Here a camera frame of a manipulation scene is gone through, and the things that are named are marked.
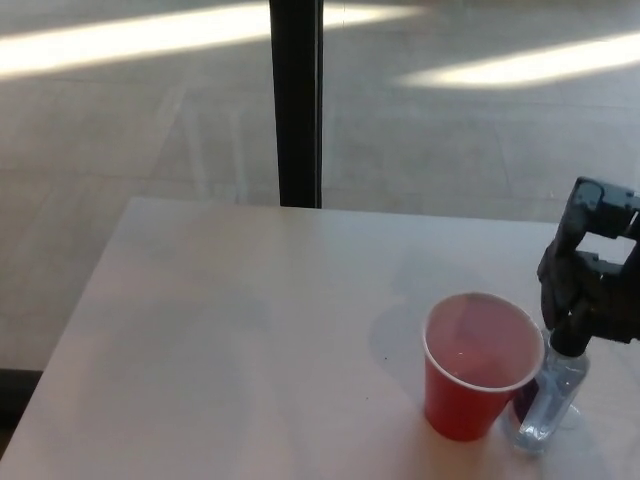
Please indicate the clear soap bottle black pump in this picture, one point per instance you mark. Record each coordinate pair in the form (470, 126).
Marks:
(550, 390)

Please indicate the black window frame post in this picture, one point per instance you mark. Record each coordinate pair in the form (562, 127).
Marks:
(296, 100)

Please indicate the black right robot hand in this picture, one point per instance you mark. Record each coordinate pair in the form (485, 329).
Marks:
(590, 280)

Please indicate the red plastic cup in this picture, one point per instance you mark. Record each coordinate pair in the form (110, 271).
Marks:
(457, 405)

